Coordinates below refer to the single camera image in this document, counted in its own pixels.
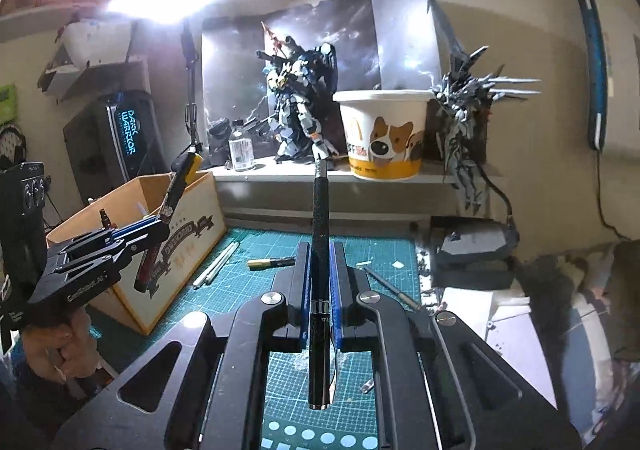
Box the green cutting mat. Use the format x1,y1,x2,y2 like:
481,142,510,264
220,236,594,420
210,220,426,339
90,227,426,450

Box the grey robot model figure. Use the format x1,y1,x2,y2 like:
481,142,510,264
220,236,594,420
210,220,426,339
255,20,346,165

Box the paper bucket with dog print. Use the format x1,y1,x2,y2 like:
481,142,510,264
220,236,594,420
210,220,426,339
334,88,431,181

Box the green board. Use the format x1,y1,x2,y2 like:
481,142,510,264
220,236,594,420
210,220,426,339
0,84,18,123

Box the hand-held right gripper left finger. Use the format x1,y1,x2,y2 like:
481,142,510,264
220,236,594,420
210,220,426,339
50,241,313,450

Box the white wall shelf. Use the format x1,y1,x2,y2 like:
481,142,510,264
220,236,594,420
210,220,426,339
37,20,151,95

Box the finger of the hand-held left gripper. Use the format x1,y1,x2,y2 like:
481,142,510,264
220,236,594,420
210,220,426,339
60,220,171,257
42,241,139,291

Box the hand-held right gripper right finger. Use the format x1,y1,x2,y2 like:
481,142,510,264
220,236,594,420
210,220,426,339
330,241,583,450

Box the black gooseneck cable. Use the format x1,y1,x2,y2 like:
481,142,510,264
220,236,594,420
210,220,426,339
480,162,518,231

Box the gold marker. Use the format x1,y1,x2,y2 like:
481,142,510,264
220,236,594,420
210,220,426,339
247,256,297,271

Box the black wall cable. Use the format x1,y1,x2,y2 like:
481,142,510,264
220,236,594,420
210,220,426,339
595,150,631,241

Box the spiky winged model figure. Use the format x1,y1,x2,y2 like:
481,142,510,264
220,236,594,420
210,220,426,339
430,46,543,215

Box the person's left hand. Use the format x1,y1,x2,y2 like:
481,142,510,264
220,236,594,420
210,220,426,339
20,307,123,393

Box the light printed cloth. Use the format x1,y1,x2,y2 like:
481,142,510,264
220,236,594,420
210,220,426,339
520,240,640,431

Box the black computer case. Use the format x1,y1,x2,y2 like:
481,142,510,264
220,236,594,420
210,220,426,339
64,92,166,181

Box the blue wall-mounted bar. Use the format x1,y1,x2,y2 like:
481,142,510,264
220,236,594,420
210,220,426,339
574,0,608,151

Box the clear glass bottle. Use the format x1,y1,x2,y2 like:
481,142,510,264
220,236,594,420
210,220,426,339
228,120,254,173

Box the dark backdrop poster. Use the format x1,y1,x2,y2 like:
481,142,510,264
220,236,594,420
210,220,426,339
201,0,451,165

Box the black headphones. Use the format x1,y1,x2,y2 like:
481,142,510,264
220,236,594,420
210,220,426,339
0,125,28,171

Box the white paper sheet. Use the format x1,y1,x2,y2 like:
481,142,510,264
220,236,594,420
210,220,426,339
435,287,531,356

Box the cardboard box with printed banner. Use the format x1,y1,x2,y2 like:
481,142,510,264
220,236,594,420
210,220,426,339
46,169,228,335

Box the black capped hobby knife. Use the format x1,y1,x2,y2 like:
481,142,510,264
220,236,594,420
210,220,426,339
362,265,423,311

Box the black pen with silver ring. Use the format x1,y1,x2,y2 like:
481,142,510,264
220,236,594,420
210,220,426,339
306,159,335,411

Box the black marker with white print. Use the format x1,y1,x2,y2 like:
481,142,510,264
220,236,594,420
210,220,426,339
134,152,203,293

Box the white desk shelf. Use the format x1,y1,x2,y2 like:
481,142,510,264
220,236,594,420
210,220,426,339
210,162,501,231

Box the white pen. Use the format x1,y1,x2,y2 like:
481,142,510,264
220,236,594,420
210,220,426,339
200,242,241,288
192,241,236,287

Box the black desk lamp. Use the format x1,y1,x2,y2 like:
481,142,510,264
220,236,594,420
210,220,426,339
107,0,246,155

